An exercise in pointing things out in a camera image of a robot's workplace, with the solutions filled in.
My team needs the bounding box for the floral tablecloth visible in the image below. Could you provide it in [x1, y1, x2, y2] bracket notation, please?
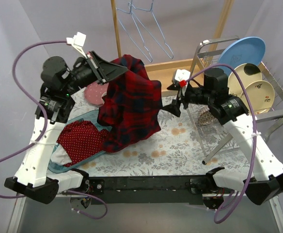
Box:
[49, 86, 258, 177]

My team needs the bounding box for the pink dotted plate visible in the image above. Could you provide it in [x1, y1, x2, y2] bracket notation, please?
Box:
[84, 83, 108, 106]

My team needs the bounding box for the blue plate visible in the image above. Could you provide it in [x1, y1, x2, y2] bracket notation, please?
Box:
[217, 36, 266, 69]

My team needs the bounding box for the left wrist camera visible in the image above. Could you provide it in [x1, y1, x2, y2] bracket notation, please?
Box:
[66, 32, 87, 58]

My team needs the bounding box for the cream plate with flower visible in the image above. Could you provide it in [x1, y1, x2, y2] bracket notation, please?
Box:
[245, 80, 275, 115]

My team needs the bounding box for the wooden hanger stand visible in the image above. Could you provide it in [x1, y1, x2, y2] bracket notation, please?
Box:
[110, 0, 234, 93]

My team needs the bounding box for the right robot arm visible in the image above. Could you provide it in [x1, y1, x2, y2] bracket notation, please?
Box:
[163, 67, 283, 205]

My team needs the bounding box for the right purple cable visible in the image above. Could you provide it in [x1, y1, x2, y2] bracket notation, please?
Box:
[184, 63, 257, 224]

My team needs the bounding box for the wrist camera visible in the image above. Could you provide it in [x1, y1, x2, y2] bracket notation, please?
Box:
[172, 69, 190, 94]
[66, 32, 87, 58]

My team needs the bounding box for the patterned bowl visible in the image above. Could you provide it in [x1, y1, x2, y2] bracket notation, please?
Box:
[198, 110, 216, 126]

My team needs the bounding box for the red plaid skirt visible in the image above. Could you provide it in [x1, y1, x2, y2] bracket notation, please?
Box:
[97, 54, 163, 153]

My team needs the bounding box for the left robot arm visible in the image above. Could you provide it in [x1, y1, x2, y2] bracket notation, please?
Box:
[4, 51, 128, 204]

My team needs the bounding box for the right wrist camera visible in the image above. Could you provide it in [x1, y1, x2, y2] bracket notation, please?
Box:
[172, 69, 190, 94]

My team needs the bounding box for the teal plastic tray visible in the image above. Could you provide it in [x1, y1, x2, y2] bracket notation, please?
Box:
[48, 110, 111, 174]

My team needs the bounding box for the cream plate black spot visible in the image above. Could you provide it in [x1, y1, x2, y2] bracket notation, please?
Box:
[228, 63, 262, 97]

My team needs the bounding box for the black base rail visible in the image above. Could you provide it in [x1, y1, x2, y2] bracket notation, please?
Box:
[86, 175, 222, 204]

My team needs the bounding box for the blue wire hanger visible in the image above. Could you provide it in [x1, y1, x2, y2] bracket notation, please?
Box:
[128, 0, 174, 63]
[116, 0, 153, 63]

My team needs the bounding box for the red polka dot cloth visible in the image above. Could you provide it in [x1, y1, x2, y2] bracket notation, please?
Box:
[51, 120, 109, 167]

